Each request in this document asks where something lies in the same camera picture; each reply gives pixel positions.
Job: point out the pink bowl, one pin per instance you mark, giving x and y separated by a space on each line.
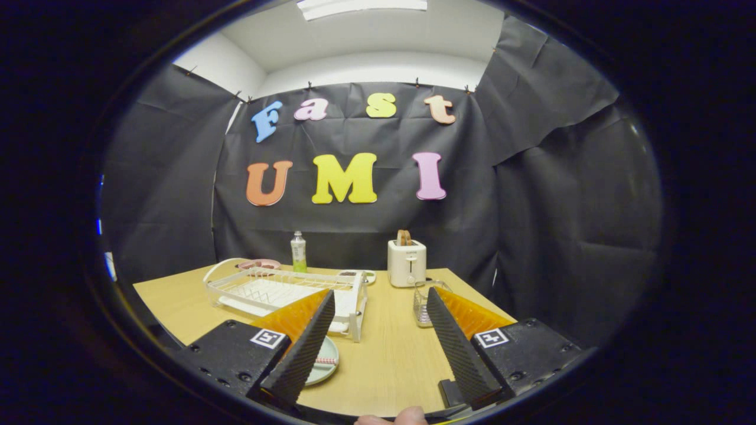
260 263

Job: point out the black plastic stand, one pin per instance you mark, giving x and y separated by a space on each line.
449 392

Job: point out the white toaster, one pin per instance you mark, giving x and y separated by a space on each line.
406 265

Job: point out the small white oval tray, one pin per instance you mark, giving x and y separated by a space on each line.
366 275

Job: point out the brown bread slice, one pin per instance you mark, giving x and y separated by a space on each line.
404 237

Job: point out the pale green plate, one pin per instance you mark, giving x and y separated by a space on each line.
328 372

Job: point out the green label plastic bottle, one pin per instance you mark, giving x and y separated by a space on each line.
299 254

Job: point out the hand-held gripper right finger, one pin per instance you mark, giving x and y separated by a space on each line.
458 348

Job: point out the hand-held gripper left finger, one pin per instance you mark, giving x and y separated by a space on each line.
304 354

